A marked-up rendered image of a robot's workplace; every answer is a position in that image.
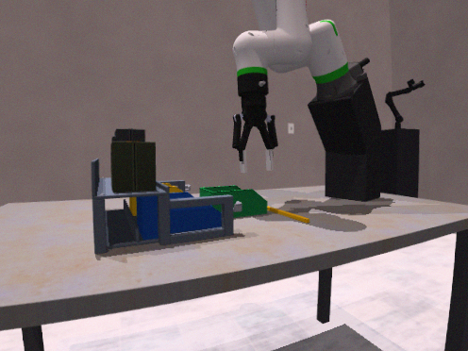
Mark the blue open bin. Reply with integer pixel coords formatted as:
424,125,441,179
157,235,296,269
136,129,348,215
136,192,221,240

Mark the green bin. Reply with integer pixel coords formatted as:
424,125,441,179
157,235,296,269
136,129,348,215
200,186,266,218

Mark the yellow bar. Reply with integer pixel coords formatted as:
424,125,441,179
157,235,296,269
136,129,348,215
267,206,309,223

